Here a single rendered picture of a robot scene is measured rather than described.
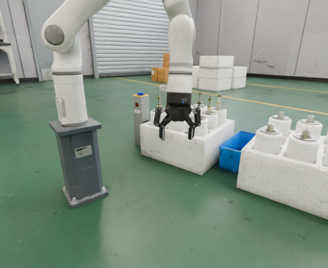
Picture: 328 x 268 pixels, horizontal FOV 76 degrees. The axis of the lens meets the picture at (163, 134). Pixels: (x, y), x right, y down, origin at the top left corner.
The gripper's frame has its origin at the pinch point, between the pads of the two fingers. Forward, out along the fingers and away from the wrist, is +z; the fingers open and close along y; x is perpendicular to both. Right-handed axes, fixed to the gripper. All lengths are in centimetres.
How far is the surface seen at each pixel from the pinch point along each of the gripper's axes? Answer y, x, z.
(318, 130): 67, 6, -1
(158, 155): 5.9, 43.1, 19.8
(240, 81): 210, 271, -34
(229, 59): 175, 255, -66
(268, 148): 38.4, 2.9, 5.4
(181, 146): 13.7, 31.1, 11.8
